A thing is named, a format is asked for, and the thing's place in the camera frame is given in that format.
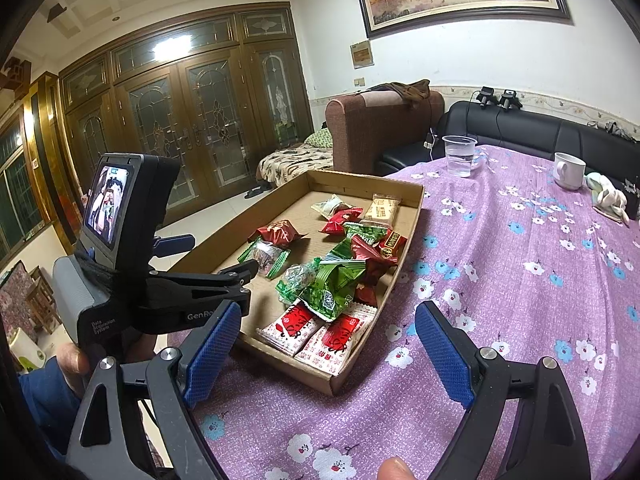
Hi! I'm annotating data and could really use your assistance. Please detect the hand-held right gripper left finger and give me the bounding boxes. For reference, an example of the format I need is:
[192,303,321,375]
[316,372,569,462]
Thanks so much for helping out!
[64,300,244,480]

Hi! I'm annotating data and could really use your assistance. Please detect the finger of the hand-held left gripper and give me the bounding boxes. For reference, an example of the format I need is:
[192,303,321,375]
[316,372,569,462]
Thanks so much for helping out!
[149,259,261,294]
[219,287,253,317]

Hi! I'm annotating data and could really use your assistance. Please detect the purple floral tablecloth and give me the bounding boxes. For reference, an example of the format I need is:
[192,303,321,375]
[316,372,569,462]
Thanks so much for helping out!
[167,143,640,480]

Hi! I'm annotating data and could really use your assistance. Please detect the person's right hand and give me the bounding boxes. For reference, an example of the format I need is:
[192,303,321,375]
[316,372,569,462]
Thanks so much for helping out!
[378,458,416,480]

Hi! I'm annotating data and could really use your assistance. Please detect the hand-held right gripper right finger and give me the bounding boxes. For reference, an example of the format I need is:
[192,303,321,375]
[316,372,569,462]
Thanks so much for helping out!
[413,300,592,480]

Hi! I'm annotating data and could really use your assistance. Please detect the white crumpled cloth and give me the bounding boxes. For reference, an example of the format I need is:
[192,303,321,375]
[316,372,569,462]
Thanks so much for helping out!
[584,172,631,224]

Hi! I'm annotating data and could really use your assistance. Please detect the small wall plaque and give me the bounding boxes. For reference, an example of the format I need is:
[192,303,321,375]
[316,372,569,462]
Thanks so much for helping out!
[349,39,375,69]

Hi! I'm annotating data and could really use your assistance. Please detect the wooden chair floral cushion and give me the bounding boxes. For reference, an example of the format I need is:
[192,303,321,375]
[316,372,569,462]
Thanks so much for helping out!
[0,259,57,347]

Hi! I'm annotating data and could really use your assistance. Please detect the large green snack packet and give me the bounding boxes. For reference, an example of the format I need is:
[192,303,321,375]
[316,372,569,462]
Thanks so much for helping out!
[299,257,366,321]

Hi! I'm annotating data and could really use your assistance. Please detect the person's left hand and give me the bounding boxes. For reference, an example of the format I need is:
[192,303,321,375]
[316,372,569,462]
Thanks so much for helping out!
[55,343,92,397]

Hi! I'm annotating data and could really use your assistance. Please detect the dark red foil snack packet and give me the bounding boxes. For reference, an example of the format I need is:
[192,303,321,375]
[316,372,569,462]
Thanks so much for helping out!
[349,237,399,306]
[248,218,309,247]

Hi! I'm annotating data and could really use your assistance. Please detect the shallow cardboard box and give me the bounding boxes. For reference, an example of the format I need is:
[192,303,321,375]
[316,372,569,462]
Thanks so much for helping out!
[167,169,426,397]

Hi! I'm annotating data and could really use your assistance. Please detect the brown armchair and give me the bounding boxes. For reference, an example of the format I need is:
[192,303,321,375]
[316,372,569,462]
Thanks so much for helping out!
[324,90,446,177]

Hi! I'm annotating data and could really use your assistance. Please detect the black leather sofa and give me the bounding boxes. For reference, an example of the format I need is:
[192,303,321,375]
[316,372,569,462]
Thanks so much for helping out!
[377,100,640,177]

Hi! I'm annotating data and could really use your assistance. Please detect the wooden glass-panel doors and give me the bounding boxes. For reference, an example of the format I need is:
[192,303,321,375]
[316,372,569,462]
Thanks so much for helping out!
[58,2,315,227]

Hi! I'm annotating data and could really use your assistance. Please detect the cream white snack packet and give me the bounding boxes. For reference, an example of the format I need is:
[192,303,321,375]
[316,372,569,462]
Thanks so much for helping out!
[310,194,351,220]

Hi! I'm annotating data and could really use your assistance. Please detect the green wrapped candy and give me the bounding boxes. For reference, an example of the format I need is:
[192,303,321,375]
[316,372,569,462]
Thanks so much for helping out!
[275,262,321,306]

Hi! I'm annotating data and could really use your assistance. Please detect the brown garment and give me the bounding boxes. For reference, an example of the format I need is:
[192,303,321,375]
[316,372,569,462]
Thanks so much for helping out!
[367,78,431,107]

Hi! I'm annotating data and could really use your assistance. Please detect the barred window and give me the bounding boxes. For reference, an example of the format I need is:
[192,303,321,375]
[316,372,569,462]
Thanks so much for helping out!
[0,119,32,262]

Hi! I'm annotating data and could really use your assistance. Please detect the printed blanket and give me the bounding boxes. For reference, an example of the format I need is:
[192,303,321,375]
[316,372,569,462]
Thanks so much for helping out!
[257,143,334,186]

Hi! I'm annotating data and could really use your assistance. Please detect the red candy packet yellow label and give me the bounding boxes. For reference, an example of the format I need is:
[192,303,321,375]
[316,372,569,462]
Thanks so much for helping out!
[374,229,409,264]

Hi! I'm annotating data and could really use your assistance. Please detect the clear plastic cup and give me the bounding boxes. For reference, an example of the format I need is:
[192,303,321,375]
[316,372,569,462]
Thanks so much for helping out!
[442,134,479,178]

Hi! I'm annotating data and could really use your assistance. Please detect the clear green-edged candy packet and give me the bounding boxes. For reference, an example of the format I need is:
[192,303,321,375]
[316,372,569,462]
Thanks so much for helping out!
[237,239,291,280]

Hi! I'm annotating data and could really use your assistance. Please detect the yellow biscuit packet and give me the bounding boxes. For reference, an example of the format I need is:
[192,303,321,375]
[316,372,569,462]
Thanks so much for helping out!
[360,193,404,228]

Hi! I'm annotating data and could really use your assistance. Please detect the white mug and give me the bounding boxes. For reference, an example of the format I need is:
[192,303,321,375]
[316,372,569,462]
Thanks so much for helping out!
[552,152,586,191]

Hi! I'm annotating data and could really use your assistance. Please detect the bright red snack packet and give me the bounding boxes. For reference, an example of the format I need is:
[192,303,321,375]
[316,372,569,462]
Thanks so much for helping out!
[319,208,364,236]

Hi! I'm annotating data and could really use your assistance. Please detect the green patterned pillow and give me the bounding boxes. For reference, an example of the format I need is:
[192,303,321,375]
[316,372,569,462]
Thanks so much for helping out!
[304,127,334,149]

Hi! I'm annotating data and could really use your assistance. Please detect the white waste bin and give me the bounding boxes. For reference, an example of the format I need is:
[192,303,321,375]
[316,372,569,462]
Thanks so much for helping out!
[9,328,47,367]

